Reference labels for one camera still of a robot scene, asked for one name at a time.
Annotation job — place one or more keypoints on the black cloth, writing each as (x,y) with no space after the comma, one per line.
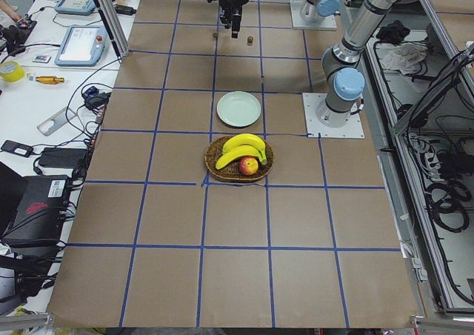
(393,33)

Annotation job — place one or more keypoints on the black red computer box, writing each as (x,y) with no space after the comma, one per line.
(33,210)

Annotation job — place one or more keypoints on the red yellow apple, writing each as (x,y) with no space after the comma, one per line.
(248,166)

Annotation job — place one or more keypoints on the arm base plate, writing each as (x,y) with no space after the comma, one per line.
(328,24)
(321,122)

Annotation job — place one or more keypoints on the far teach pendant tablet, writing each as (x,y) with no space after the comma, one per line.
(75,7)

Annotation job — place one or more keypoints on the black power adapter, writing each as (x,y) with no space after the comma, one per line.
(58,157)

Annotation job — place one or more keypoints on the white crumpled cloth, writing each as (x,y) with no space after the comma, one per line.
(405,58)

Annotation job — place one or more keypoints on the near teach pendant tablet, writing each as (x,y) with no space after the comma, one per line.
(82,46)

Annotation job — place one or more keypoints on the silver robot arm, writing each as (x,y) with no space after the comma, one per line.
(318,7)
(345,82)

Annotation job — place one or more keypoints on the metal bracket plate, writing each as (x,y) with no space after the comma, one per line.
(56,121)

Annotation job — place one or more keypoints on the light green plate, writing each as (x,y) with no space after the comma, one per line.
(238,109)

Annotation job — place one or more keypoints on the teach pendant tablet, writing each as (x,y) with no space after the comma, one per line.
(82,46)
(75,7)

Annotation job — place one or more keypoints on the yellow tape roll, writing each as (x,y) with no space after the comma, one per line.
(11,71)

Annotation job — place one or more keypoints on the aluminium frame post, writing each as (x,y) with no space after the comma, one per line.
(113,27)

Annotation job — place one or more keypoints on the yellow banana bunch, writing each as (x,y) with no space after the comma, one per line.
(245,144)

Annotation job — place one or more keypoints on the brown wicker basket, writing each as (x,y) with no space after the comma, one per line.
(231,172)

